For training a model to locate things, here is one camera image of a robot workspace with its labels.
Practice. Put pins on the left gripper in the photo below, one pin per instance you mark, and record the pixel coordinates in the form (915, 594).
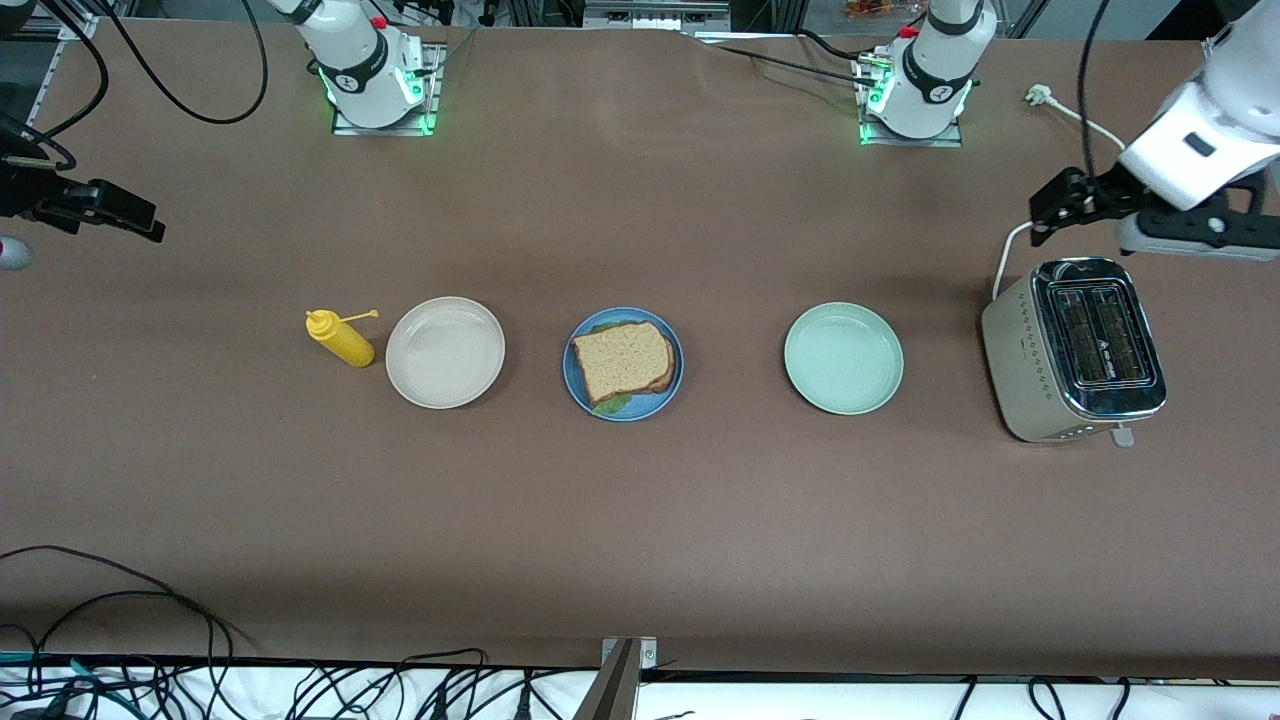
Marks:
(1107, 190)

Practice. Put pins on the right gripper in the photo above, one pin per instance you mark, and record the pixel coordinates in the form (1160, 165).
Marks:
(22, 188)

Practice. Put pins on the yellow squeeze bottle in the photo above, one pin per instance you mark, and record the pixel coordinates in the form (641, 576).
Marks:
(345, 342)

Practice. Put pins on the brown bread slice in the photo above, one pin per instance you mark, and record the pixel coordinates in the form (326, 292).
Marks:
(620, 362)
(668, 380)

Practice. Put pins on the green lettuce leaf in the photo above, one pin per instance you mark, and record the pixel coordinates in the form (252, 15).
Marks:
(612, 403)

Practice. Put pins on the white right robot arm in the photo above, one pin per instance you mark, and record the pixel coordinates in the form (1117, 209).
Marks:
(355, 50)

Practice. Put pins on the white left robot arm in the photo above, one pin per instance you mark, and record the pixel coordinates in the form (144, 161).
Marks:
(935, 70)

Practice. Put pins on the pale green plate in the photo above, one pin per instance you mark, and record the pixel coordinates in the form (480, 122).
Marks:
(845, 360)

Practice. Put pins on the cream white plate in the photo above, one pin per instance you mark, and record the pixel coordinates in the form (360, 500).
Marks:
(445, 352)

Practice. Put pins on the blue plate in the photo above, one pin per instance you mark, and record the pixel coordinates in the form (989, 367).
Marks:
(660, 405)

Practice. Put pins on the beige chrome toaster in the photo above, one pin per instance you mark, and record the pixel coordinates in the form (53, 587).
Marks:
(1020, 360)

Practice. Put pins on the orange snack bag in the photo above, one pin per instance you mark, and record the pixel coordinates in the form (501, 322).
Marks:
(875, 8)

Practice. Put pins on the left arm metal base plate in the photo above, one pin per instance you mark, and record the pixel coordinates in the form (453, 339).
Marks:
(905, 142)

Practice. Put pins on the silver corner bracket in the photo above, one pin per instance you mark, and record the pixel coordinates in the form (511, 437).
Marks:
(78, 25)

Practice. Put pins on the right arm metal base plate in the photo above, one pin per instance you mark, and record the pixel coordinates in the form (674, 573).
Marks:
(435, 90)

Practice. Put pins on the small silver bracket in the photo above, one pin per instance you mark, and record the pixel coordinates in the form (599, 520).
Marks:
(648, 652)

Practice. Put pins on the aluminium frame post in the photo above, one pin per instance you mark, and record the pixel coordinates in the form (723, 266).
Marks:
(610, 695)

